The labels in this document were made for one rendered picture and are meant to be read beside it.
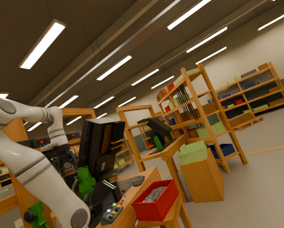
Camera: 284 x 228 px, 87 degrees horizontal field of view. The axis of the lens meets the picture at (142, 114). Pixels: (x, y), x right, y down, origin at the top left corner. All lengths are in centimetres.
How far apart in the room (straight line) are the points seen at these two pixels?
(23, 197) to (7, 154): 92
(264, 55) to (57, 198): 998
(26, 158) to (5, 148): 7
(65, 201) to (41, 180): 10
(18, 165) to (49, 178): 9
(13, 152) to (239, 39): 1011
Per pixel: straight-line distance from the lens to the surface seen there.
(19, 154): 59
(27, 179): 59
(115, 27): 504
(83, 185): 138
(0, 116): 59
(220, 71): 981
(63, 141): 84
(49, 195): 59
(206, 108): 348
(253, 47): 1012
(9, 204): 155
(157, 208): 110
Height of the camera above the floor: 136
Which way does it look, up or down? 6 degrees up
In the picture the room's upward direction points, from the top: 22 degrees counter-clockwise
